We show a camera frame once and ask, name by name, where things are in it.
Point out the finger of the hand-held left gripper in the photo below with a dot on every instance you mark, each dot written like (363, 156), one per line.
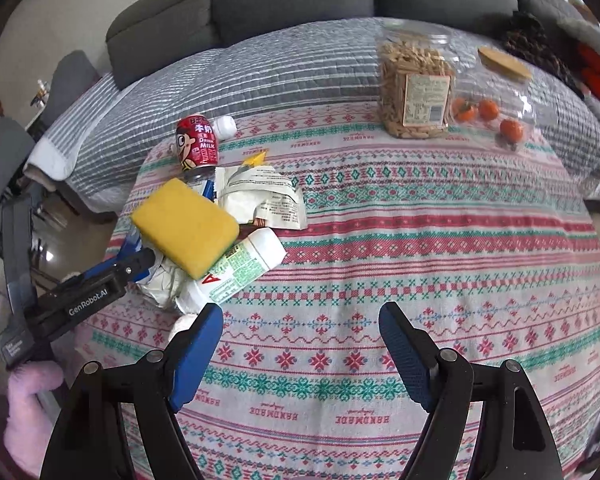
(130, 247)
(139, 264)

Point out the grey striped blanket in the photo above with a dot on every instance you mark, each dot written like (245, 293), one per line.
(290, 70)

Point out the yellow sponge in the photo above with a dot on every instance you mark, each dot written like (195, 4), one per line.
(185, 222)

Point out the patterned tablecloth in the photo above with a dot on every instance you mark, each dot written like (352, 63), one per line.
(360, 260)

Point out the white printed wrapper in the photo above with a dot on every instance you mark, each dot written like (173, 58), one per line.
(265, 195)

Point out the glass jar with cork lid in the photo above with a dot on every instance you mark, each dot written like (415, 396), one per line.
(505, 67)

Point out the small yellow wrapper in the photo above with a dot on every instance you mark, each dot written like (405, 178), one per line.
(255, 160)

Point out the clear jar of biscuit sticks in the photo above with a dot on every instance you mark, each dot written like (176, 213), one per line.
(412, 90)

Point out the blue wrapper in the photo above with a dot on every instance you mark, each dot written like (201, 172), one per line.
(207, 191)

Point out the grey chair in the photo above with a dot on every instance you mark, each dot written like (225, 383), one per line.
(2, 160)
(72, 77)

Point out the orange tangerine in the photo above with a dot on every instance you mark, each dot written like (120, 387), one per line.
(511, 130)
(466, 109)
(488, 109)

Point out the white bottle with green label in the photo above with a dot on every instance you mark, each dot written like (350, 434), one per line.
(240, 265)

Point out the red drink can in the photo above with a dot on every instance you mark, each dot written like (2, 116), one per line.
(196, 142)

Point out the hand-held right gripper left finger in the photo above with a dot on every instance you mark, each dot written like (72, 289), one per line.
(200, 345)

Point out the small clear bottle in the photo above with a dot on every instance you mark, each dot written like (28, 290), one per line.
(41, 87)

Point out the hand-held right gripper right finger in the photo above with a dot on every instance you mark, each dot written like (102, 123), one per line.
(405, 345)

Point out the black and white object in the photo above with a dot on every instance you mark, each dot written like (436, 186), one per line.
(599, 435)

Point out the dark patterned cloth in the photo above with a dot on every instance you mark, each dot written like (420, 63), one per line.
(530, 40)

